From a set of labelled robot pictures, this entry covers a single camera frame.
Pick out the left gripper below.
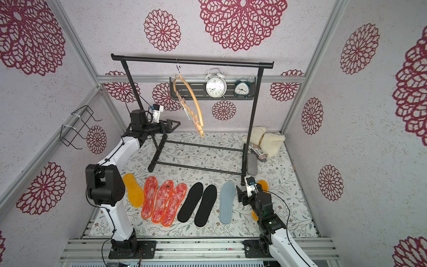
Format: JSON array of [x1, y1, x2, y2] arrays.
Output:
[[143, 118, 181, 136]]

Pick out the white grey insole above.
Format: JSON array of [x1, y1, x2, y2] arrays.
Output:
[[219, 181, 236, 225]]

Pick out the yellow trimmed white insole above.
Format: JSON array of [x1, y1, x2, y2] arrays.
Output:
[[251, 180, 269, 221]]

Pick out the orange clip hanger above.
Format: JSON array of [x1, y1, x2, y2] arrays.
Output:
[[172, 59, 206, 138]]

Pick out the black shoe insole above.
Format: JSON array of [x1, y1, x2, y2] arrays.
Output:
[[177, 182, 203, 223], [194, 185, 218, 228]]

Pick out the red orange insole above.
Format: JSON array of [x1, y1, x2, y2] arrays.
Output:
[[141, 176, 158, 219]]

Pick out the orange trimmed white insole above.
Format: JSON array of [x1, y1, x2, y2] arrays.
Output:
[[161, 183, 187, 227]]

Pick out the yellow shoe insole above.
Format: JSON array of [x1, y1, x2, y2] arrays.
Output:
[[122, 174, 145, 208]]

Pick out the black clothes rack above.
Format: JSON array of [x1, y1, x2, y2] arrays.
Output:
[[111, 53, 275, 186]]

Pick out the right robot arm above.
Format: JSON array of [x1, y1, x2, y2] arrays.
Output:
[[237, 188, 316, 267]]

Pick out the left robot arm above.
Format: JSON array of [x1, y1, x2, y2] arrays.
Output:
[[85, 110, 181, 258]]

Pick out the grey insole on floor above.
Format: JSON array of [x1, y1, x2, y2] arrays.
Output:
[[246, 153, 258, 176]]

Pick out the striped small box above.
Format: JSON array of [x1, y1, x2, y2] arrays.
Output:
[[250, 144, 268, 162]]

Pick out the white alarm clock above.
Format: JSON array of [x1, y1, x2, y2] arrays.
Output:
[[205, 68, 227, 98]]

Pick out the cream plush toy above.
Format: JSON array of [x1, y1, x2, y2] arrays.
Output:
[[250, 127, 285, 159]]

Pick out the dark green alarm clock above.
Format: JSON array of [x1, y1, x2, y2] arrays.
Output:
[[234, 79, 250, 97]]

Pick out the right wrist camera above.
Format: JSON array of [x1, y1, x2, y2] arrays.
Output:
[[246, 176, 258, 198]]

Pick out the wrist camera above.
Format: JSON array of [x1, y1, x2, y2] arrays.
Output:
[[246, 176, 258, 198], [151, 104, 164, 123]]

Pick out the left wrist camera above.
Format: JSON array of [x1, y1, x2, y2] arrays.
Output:
[[151, 104, 164, 123]]

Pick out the black wall shelf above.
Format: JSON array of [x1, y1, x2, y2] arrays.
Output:
[[187, 77, 256, 101]]

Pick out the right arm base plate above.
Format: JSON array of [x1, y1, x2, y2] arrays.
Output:
[[242, 239, 272, 259]]

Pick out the black wire wall hook rack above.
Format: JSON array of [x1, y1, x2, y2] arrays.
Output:
[[59, 105, 102, 150]]

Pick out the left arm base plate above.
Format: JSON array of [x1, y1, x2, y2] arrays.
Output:
[[108, 240, 157, 259]]

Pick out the aluminium front rail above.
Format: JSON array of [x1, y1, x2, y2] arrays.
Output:
[[59, 237, 340, 264]]

